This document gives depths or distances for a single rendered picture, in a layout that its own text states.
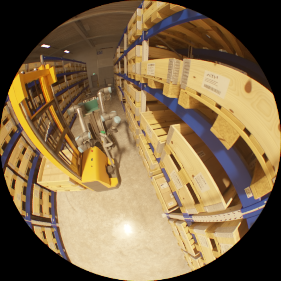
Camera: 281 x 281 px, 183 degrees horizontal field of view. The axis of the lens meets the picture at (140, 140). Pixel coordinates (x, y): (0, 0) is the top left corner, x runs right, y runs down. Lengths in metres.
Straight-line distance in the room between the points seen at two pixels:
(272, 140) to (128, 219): 2.41
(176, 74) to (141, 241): 2.83
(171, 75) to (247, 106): 0.55
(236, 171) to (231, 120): 0.28
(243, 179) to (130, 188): 2.22
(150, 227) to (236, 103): 2.41
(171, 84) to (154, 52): 1.12
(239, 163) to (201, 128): 0.34
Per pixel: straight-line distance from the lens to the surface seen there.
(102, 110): 1.28
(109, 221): 2.44
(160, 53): 1.85
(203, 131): 0.63
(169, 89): 0.76
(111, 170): 2.12
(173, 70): 0.74
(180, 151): 0.77
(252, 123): 0.45
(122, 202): 2.33
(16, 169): 2.70
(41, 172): 2.83
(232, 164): 0.59
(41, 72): 1.45
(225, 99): 0.47
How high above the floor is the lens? 2.30
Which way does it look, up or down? 46 degrees down
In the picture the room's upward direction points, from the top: 2 degrees clockwise
